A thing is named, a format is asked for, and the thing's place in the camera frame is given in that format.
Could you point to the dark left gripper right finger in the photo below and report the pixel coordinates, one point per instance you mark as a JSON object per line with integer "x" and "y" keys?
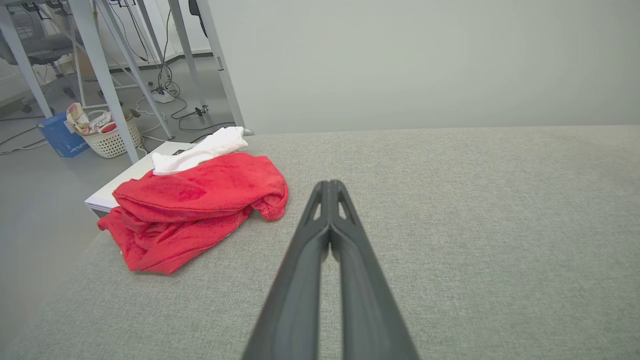
{"x": 365, "y": 310}

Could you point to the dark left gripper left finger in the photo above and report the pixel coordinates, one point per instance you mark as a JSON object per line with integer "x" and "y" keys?
{"x": 300, "y": 300}

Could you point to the red shirt with white sleeves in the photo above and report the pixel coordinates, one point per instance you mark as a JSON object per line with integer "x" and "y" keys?
{"x": 200, "y": 200}

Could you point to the grey fabric sofa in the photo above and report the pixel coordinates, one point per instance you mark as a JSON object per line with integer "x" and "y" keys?
{"x": 500, "y": 250}

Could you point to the white low table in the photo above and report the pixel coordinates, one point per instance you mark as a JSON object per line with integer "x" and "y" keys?
{"x": 125, "y": 185}

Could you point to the white plastic laundry basket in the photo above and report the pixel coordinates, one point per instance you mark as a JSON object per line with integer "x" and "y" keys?
{"x": 115, "y": 142}

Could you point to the white power strip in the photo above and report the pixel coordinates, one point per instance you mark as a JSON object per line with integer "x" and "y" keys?
{"x": 162, "y": 96}

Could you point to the floral patterned cloth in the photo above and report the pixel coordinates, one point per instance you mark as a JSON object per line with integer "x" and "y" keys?
{"x": 80, "y": 122}

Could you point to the blue cardboard box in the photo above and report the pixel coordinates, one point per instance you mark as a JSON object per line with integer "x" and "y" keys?
{"x": 62, "y": 137}

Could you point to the grey office chair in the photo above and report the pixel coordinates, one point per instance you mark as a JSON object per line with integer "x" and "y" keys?
{"x": 47, "y": 50}

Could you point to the white metal desk frame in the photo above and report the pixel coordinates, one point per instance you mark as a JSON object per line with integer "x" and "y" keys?
{"x": 101, "y": 65}
{"x": 221, "y": 65}

